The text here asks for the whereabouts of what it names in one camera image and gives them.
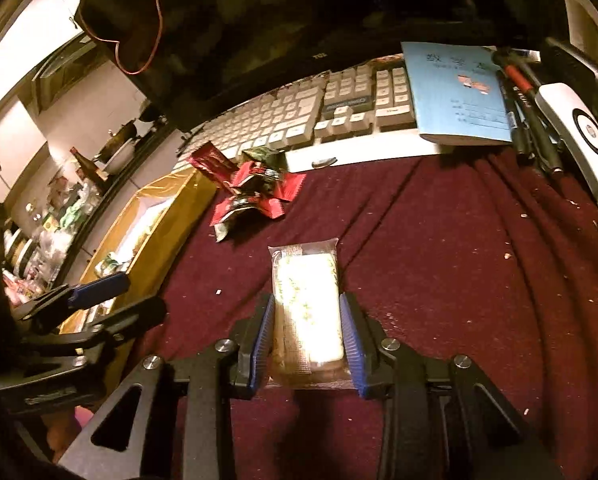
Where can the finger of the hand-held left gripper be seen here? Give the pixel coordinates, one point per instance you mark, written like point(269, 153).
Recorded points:
point(101, 286)
point(129, 316)

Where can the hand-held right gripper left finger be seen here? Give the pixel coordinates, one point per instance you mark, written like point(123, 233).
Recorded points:
point(260, 347)

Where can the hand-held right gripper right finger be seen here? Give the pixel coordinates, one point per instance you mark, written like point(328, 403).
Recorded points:
point(353, 347)

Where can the clear-wrapped cream cake packet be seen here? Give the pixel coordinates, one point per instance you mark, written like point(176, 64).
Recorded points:
point(306, 315)

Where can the green packet in box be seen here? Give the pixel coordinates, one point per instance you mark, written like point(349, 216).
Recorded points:
point(110, 265)

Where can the yellow cardboard box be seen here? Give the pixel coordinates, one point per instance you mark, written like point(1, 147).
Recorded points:
point(149, 230)

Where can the maroon table cloth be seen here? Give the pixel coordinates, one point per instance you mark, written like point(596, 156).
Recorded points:
point(429, 270)

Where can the brown glass bottle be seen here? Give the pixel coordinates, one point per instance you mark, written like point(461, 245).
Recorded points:
point(82, 162)

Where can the red crinkled snack wrapper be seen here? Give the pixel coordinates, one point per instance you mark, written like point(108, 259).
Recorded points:
point(279, 186)
point(236, 206)

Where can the dark wok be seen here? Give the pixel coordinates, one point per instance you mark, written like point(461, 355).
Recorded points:
point(120, 135)

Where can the dark red snack packet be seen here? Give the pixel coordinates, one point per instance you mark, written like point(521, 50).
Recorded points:
point(213, 161)

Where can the dark green snack wrapper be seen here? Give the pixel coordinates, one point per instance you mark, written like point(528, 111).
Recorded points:
point(264, 156)

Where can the white kitchen cabinets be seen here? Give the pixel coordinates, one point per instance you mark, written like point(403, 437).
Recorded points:
point(14, 105)

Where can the black microwave oven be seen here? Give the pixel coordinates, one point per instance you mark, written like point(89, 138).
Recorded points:
point(61, 74)

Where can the white computer keyboard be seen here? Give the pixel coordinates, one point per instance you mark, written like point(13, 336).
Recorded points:
point(299, 115)

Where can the light blue notebook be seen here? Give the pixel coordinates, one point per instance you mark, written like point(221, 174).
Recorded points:
point(459, 92)

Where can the red and black pen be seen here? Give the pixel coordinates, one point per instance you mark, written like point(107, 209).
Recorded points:
point(516, 82)

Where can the white and black device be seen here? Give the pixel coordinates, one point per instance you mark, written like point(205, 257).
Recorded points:
point(576, 130)

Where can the black computer monitor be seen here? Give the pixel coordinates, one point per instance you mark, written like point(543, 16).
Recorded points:
point(329, 15)

